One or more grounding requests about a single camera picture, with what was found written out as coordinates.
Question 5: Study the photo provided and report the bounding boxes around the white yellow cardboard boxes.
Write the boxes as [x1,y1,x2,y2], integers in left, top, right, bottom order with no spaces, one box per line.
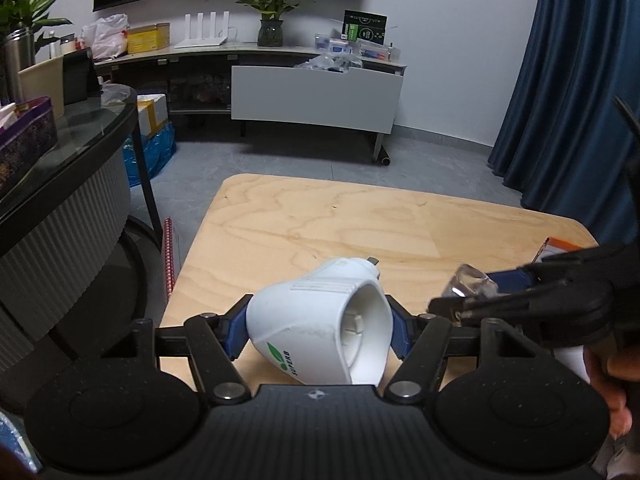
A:
[137,93,168,138]

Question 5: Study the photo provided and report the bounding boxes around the yellow cardboard box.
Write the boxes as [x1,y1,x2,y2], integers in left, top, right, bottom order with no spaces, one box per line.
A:
[127,23,170,54]

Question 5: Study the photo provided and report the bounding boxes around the black green display box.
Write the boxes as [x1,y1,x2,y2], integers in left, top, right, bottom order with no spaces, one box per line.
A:
[342,10,387,44]

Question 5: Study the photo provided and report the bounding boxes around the steel thermos cup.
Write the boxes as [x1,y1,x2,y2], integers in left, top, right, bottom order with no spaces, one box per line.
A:
[3,27,35,103]

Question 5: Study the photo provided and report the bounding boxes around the white TV console cabinet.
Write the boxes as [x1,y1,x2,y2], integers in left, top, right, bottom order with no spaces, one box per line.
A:
[96,44,406,166]

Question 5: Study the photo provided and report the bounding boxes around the purple patterned tin box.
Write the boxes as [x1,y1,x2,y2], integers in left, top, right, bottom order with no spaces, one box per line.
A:
[1,96,58,197]

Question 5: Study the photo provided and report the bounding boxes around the blue plastic bag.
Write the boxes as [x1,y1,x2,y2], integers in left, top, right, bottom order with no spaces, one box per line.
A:
[122,122,177,188]

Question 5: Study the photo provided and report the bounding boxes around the red patterned wrapping roll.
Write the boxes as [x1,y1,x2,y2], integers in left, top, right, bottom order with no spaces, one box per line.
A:
[162,218,176,299]

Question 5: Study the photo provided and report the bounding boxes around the white wifi router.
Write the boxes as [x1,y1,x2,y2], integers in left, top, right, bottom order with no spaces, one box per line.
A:
[175,11,230,49]

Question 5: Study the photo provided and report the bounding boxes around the dark blue curtain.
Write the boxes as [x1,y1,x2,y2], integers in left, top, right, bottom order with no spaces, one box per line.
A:
[488,0,639,244]

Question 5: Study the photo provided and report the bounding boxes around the dark glass side table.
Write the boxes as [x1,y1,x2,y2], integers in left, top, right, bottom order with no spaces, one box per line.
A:
[1,84,163,370]

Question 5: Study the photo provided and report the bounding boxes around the white red plastic bag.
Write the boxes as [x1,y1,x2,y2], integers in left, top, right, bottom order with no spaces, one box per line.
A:
[80,13,129,61]

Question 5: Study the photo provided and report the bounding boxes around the right hand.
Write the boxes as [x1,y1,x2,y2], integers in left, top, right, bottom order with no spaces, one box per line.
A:
[554,328,640,443]

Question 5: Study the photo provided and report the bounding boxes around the orange white shallow box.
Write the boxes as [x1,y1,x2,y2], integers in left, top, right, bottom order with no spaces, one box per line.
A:
[532,237,582,263]

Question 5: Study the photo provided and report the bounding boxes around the left potted green plant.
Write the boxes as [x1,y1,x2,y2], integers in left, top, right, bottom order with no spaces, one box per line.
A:
[0,0,73,53]

